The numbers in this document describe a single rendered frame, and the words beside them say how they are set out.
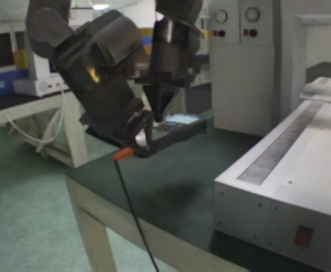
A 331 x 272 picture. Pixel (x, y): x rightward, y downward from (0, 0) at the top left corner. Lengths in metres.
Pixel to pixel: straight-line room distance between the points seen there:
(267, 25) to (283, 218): 0.59
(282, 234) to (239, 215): 0.07
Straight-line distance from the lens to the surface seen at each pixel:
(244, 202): 0.40
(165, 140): 0.48
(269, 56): 0.83
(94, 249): 0.86
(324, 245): 0.39
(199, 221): 0.49
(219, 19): 0.88
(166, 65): 0.51
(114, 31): 0.38
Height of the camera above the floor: 1.06
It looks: 20 degrees down
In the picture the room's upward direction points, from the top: 4 degrees counter-clockwise
